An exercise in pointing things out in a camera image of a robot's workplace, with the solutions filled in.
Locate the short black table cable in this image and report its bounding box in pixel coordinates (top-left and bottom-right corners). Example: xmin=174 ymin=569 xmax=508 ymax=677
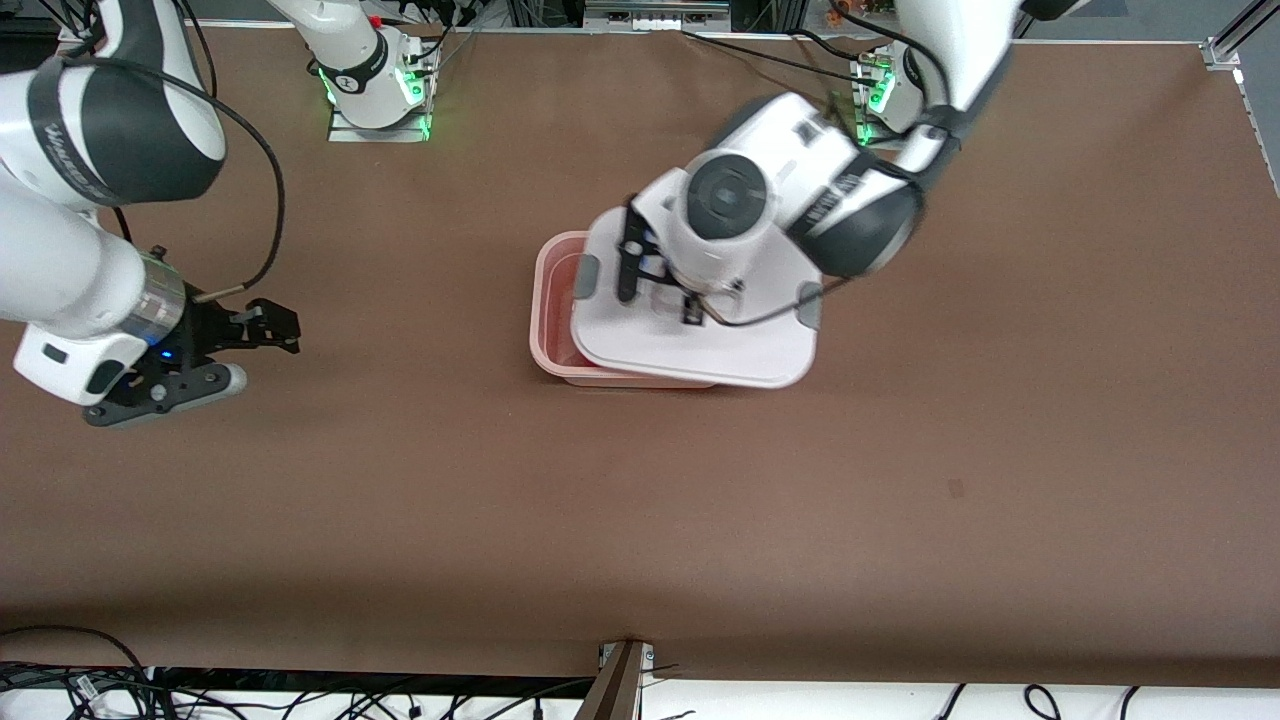
xmin=790 ymin=28 xmax=871 ymax=63

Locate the brown table cover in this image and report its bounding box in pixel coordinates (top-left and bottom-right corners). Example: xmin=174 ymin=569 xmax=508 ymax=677
xmin=0 ymin=22 xmax=1280 ymax=689

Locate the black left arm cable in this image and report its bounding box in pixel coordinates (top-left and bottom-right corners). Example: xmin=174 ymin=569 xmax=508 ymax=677
xmin=700 ymin=0 xmax=966 ymax=329

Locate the small metal bracket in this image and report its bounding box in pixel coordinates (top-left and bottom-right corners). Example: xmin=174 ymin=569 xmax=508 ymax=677
xmin=598 ymin=642 xmax=656 ymax=681

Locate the aluminium frame profile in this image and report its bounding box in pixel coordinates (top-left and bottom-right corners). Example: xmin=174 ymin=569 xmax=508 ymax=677
xmin=1203 ymin=0 xmax=1271 ymax=71

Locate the white box lid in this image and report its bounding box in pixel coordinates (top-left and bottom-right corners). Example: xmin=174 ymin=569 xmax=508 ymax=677
xmin=570 ymin=215 xmax=824 ymax=391

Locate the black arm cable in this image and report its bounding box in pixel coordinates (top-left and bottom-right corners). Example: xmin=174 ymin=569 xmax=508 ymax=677
xmin=700 ymin=0 xmax=966 ymax=329
xmin=40 ymin=55 xmax=287 ymax=304

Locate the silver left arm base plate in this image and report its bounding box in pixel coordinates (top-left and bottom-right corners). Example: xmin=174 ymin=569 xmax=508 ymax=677
xmin=852 ymin=55 xmax=906 ymax=149

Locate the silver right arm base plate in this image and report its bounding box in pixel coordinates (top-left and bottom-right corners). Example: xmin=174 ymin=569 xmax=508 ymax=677
xmin=328 ymin=60 xmax=433 ymax=143

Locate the grey electronics box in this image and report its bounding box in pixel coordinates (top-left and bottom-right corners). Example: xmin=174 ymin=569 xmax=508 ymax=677
xmin=583 ymin=0 xmax=731 ymax=33

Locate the wooden beam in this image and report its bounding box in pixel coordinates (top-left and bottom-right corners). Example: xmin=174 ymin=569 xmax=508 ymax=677
xmin=575 ymin=640 xmax=646 ymax=720

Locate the black looped floor cable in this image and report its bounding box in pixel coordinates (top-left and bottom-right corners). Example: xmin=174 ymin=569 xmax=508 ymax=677
xmin=0 ymin=625 xmax=151 ymax=691

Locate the long black table cable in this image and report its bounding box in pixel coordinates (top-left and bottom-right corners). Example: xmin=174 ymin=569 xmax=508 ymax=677
xmin=683 ymin=28 xmax=851 ymax=81

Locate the white plastic box base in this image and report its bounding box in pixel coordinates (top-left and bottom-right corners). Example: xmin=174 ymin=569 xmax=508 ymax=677
xmin=529 ymin=231 xmax=716 ymax=390

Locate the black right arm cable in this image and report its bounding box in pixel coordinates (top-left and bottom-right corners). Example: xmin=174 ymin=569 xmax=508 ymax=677
xmin=40 ymin=55 xmax=287 ymax=304

